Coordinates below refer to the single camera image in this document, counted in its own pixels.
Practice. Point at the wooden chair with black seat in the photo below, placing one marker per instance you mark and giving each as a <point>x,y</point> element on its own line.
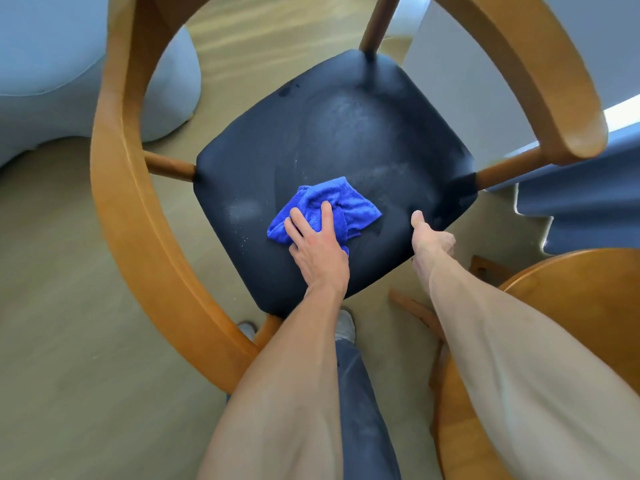
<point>350,119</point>

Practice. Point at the person's right thumb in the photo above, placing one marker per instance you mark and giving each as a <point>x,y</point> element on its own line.
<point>419,224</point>

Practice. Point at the grey shoe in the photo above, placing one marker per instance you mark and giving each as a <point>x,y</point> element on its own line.
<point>247,329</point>
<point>345,324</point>

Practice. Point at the grey right shoe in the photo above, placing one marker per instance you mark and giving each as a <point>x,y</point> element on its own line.
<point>345,324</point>

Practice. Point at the blue jeans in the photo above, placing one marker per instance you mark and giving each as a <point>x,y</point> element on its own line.
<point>362,419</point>

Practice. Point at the person's left hand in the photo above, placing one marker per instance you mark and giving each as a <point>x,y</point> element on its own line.
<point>320,257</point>

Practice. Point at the person's right hand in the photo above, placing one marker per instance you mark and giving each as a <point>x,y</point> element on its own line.
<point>432,247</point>

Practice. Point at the grey left shoe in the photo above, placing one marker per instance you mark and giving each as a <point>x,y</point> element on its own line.
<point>247,329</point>

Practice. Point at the blue microfibre cloth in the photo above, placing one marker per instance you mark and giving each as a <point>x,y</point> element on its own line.
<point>345,202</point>

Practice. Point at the person's left forearm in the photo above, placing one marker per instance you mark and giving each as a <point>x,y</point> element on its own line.
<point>290,394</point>

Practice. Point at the person's left middle finger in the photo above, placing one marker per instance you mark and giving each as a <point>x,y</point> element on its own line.
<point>303,222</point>

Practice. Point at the person's right forearm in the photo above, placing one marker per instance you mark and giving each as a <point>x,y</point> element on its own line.
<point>510,374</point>

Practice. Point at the white upholstered sofa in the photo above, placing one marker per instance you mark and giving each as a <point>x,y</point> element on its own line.
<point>45,69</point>

